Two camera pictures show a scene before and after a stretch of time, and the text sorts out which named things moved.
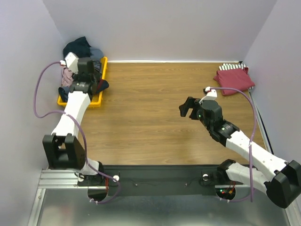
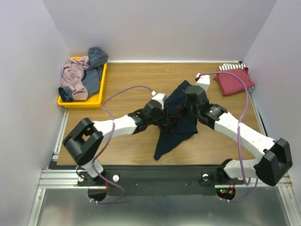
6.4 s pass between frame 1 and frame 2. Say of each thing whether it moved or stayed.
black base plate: stayed
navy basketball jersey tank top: moved
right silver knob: stayed
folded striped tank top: stayed
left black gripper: moved
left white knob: stayed
